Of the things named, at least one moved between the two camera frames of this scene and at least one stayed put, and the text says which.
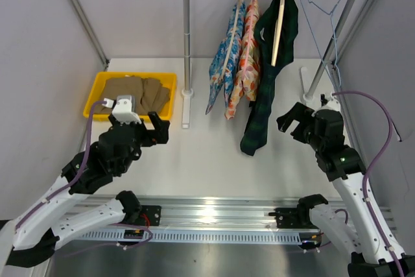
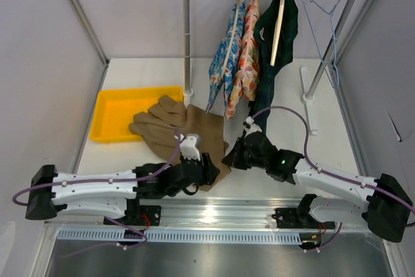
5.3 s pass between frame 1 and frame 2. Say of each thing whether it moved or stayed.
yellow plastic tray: moved
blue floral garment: stayed
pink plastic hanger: stayed
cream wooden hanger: stayed
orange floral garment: stayed
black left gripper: moved
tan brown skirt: moved
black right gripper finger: moved
